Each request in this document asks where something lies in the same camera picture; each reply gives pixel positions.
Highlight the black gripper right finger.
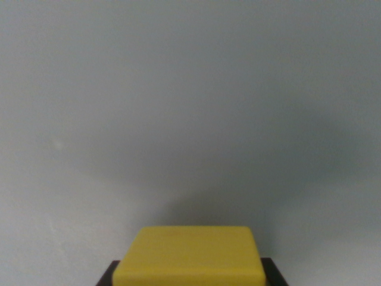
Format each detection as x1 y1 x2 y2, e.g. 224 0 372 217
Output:
260 257 289 286

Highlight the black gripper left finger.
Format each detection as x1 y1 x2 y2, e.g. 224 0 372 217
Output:
95 260 121 286

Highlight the yellow cube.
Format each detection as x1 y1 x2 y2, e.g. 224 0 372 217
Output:
112 226 267 286

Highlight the grey plastic bin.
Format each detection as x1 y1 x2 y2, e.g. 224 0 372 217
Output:
0 0 381 286

